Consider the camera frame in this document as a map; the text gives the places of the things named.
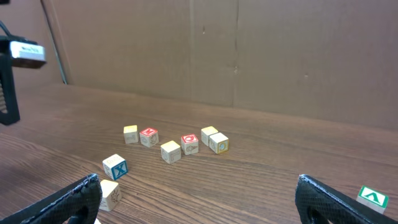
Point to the green A wooden block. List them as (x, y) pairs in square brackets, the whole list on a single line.
[(372, 199)]

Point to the plain wooden block centre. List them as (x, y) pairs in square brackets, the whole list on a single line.
[(171, 152)]

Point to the plain wooden block far left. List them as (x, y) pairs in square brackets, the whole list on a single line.
[(131, 134)]

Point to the red O wooden block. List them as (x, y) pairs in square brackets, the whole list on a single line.
[(189, 144)]

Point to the yellow-edged wooden block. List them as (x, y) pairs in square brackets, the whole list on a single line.
[(219, 143)]

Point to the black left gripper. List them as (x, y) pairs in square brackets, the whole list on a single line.
[(7, 85)]

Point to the plain wooden block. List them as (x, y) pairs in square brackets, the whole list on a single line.
[(171, 152), (131, 134), (206, 133)]

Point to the plain wooden block far back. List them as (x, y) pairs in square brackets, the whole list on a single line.
[(206, 133)]

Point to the yellow S wooden block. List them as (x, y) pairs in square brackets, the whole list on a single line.
[(111, 195)]

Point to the red M wooden block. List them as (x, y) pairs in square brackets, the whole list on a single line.
[(149, 137)]

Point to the blue X B wooden block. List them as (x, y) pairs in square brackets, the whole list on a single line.
[(115, 166)]

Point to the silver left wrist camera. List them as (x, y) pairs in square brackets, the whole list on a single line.
[(27, 55)]

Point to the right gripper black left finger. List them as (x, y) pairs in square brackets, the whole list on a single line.
[(77, 203)]

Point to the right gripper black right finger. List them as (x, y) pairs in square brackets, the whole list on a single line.
[(317, 202)]

